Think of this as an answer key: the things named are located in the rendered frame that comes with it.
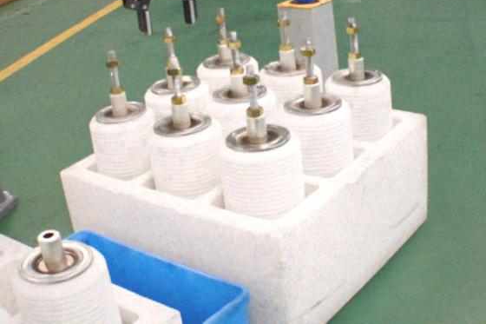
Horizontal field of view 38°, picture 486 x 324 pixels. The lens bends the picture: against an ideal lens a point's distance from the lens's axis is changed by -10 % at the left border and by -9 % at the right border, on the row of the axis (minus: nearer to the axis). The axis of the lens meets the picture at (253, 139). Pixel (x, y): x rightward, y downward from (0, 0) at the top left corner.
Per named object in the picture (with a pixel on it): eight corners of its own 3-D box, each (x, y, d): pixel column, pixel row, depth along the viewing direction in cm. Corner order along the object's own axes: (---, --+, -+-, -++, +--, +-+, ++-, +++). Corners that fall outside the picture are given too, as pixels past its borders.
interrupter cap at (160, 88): (145, 88, 113) (144, 83, 112) (191, 76, 115) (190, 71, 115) (159, 101, 106) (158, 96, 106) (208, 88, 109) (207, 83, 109)
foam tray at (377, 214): (85, 275, 111) (58, 171, 104) (236, 178, 139) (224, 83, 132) (292, 356, 88) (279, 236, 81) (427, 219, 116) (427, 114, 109)
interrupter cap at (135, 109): (86, 119, 103) (85, 115, 103) (128, 102, 107) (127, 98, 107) (113, 130, 98) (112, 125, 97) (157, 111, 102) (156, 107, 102)
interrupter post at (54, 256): (40, 267, 66) (31, 237, 64) (58, 256, 67) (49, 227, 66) (55, 274, 64) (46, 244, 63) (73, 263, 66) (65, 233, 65)
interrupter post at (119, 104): (109, 116, 103) (106, 95, 101) (122, 111, 104) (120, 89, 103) (118, 120, 101) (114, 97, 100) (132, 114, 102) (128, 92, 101)
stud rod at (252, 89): (260, 125, 88) (252, 63, 86) (261, 128, 88) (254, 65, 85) (252, 127, 88) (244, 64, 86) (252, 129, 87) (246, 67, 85)
